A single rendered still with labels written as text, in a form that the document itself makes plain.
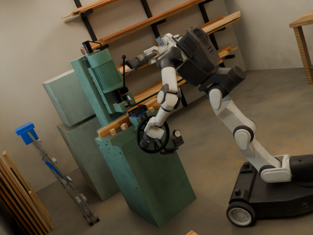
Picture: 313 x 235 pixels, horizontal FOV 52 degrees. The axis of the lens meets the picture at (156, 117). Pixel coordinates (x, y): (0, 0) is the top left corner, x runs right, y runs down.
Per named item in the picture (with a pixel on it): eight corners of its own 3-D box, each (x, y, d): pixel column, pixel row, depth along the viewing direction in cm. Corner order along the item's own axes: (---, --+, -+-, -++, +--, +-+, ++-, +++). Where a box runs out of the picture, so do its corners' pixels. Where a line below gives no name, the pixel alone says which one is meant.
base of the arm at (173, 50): (188, 61, 204) (181, 45, 205) (177, 61, 194) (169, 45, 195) (172, 72, 213) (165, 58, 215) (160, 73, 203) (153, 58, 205)
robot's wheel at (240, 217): (221, 210, 237) (244, 227, 236) (220, 215, 233) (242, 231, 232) (238, 196, 226) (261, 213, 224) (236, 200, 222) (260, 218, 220)
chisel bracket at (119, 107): (123, 114, 257) (119, 104, 255) (116, 113, 269) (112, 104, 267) (131, 110, 260) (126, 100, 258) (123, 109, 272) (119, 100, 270)
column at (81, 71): (113, 135, 279) (76, 59, 258) (104, 133, 298) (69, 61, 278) (134, 123, 288) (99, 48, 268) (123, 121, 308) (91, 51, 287)
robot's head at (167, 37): (177, 40, 224) (168, 31, 224) (170, 45, 217) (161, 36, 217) (172, 46, 229) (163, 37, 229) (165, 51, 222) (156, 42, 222)
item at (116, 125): (101, 137, 253) (98, 133, 252) (100, 137, 254) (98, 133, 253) (165, 100, 282) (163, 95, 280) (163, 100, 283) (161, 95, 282)
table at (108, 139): (117, 148, 233) (113, 141, 231) (102, 142, 259) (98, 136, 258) (178, 110, 259) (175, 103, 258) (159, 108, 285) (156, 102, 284)
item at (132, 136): (122, 146, 246) (119, 141, 244) (111, 142, 264) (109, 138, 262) (161, 121, 263) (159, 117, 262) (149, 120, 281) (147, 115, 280)
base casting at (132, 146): (124, 157, 247) (119, 147, 244) (98, 147, 296) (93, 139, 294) (167, 129, 266) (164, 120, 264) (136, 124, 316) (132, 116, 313)
